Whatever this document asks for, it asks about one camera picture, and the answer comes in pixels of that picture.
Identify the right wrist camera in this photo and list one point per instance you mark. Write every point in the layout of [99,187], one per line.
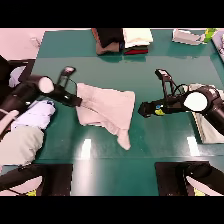
[162,73]

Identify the red garment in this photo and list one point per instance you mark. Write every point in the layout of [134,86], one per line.
[136,51]

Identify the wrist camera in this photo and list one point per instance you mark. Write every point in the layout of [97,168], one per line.
[162,73]
[68,70]

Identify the beige garment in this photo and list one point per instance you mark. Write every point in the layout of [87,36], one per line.
[20,146]

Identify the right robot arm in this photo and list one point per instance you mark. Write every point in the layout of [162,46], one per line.
[214,107]

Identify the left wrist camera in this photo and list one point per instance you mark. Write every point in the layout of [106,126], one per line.
[68,70]

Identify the light blue garment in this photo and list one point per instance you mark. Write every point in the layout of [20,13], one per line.
[35,115]

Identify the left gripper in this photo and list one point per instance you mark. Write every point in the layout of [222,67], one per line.
[66,96]

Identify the black garment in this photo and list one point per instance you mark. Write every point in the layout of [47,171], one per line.
[110,36]

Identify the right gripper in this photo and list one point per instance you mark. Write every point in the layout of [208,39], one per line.
[168,105]

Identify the brown garment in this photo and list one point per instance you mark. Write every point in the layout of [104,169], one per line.
[101,50]

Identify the green object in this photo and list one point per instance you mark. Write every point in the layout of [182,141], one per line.
[210,34]

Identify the pink garment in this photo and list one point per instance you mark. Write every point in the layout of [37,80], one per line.
[106,106]

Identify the white box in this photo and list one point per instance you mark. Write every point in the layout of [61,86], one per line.
[186,36]

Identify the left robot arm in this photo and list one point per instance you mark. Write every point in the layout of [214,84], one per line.
[19,95]

